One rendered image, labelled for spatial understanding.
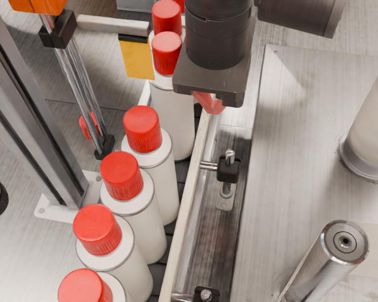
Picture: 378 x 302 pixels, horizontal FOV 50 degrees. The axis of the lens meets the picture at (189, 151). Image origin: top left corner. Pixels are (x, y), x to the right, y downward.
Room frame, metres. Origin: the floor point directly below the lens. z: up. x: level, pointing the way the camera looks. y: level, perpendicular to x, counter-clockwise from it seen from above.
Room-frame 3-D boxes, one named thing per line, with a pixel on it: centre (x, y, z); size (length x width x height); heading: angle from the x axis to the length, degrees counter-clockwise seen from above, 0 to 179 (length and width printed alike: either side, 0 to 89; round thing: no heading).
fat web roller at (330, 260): (0.10, -0.12, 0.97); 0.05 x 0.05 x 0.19
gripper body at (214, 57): (0.28, -0.03, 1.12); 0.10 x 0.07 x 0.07; 165
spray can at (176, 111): (0.32, 0.02, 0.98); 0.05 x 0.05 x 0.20
